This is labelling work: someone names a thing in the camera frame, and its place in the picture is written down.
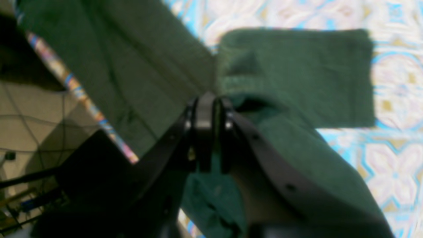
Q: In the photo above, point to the colourful patterned tablecloth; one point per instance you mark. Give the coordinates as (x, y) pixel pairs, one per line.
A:
(363, 99)

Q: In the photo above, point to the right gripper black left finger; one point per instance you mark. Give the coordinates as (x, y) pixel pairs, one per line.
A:
(111, 198)

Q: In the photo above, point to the dark green long-sleeve shirt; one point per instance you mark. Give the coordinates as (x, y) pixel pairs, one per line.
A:
(231, 99)

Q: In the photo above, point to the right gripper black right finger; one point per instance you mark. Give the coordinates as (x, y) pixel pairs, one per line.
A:
(281, 201)

